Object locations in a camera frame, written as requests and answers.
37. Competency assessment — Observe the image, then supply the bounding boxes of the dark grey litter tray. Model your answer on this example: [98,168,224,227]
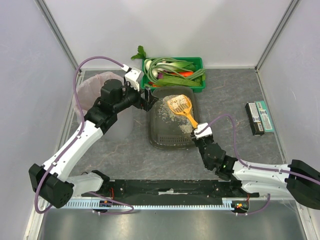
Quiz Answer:
[147,86,200,150]

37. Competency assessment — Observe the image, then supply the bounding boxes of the yellow litter scoop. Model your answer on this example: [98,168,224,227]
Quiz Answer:
[167,94,198,129]

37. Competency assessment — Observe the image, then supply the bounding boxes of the pink plastic trash bag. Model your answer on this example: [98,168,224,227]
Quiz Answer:
[72,71,124,123]

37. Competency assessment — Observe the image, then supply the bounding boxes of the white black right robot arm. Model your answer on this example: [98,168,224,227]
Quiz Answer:
[191,133,320,210]

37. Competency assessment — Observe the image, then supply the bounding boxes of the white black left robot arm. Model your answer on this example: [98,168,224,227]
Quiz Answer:
[28,79,158,209]

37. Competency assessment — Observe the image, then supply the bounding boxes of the grey cat litter pile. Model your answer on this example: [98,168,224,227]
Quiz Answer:
[156,94,195,135]

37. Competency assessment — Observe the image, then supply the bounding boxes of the black box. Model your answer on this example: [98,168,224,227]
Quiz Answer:
[245,102,265,136]

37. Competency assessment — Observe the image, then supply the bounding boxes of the teal box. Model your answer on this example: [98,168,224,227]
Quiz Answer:
[255,101,275,133]

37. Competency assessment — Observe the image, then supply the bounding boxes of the purple onion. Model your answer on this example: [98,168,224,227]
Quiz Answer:
[157,72,166,79]

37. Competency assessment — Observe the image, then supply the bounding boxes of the green spinach leaves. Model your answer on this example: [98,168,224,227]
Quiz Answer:
[142,75,204,87]

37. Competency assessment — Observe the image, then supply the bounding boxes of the grey trash bin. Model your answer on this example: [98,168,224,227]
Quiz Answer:
[104,107,134,141]

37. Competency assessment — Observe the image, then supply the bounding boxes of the long green beans bundle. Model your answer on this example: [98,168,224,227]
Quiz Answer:
[142,57,206,83]

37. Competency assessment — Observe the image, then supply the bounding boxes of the white radish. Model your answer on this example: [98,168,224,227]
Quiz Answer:
[144,59,158,78]

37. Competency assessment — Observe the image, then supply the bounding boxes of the green leafy sprig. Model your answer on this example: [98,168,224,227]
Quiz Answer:
[130,45,147,60]

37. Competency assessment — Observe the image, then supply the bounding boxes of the orange carrot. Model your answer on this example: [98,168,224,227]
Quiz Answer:
[179,71,194,77]

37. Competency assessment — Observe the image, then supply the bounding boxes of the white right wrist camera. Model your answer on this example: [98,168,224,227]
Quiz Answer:
[193,122,213,140]

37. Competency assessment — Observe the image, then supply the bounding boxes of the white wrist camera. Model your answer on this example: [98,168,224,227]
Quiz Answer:
[121,64,144,92]
[193,122,213,140]

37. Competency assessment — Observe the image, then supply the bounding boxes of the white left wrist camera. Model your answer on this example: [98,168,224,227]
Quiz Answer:
[121,64,144,92]

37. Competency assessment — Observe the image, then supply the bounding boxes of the slotted cable duct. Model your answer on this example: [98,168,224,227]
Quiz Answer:
[61,197,235,211]

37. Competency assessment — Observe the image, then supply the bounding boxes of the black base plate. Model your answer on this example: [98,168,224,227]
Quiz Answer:
[97,179,260,205]

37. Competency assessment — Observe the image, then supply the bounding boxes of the aluminium frame post left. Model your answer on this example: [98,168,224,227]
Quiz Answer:
[35,0,78,70]

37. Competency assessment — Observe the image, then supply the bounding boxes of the aluminium frame post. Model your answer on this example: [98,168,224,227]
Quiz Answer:
[35,0,78,70]
[254,0,301,72]

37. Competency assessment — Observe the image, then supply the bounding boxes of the aluminium frame post right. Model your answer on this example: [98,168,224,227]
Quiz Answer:
[254,0,301,72]

